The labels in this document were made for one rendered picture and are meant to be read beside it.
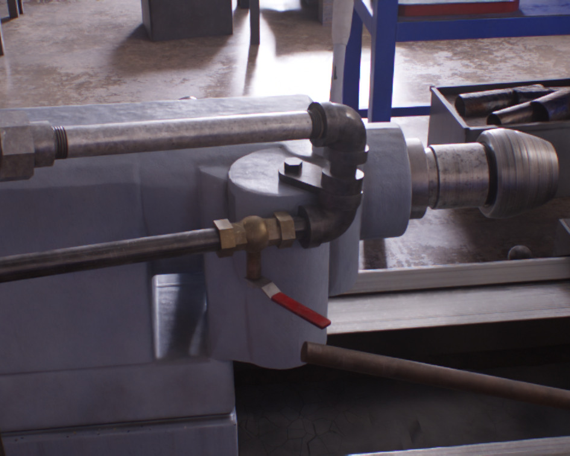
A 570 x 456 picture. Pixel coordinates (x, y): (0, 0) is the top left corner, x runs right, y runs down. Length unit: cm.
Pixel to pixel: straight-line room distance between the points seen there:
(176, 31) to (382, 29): 205
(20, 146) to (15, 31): 430
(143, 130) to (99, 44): 399
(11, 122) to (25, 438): 34
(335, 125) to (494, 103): 255
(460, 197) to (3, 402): 46
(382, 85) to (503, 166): 190
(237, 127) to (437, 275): 60
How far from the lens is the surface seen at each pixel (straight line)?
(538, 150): 93
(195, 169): 81
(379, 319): 116
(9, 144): 62
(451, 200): 91
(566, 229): 131
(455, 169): 91
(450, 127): 318
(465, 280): 124
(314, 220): 73
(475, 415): 121
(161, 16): 460
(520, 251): 164
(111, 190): 81
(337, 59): 82
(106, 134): 64
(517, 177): 91
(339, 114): 71
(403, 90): 404
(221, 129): 67
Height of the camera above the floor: 151
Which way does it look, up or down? 30 degrees down
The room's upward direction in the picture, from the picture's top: straight up
